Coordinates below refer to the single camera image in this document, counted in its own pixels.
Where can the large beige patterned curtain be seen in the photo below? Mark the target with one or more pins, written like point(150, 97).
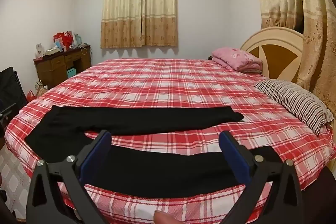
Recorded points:
point(296, 3)

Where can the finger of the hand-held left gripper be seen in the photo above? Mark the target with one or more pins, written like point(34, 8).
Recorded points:
point(5, 109)

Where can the red plaid bed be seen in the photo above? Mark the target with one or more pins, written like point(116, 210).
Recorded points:
point(168, 82)

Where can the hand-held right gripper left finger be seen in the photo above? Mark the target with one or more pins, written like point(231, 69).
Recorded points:
point(95, 155)

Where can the teal box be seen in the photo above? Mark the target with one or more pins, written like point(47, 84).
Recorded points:
point(71, 72)

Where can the person's right hand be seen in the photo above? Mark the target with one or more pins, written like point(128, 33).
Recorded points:
point(166, 218)

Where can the pink folded blanket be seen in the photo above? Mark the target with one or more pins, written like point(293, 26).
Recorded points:
point(236, 58)

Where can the red plastic bag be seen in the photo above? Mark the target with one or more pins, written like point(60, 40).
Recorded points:
point(31, 96)

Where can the beige window curtain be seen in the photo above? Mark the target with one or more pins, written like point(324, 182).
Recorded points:
point(139, 8)

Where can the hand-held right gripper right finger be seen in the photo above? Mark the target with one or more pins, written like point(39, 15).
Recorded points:
point(235, 158)

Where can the brown wooden desk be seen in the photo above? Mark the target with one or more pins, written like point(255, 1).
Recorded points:
point(55, 66)

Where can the red gift bags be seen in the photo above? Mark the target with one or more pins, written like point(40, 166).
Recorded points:
point(63, 39)

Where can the black suitcase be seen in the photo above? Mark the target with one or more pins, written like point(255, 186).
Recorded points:
point(11, 90)

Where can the black pants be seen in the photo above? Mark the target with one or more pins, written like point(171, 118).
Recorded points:
point(144, 119)

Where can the cream wooden headboard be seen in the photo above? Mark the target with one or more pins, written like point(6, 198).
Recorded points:
point(278, 61)

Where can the striped pillow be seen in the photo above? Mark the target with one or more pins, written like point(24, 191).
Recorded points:
point(296, 100)

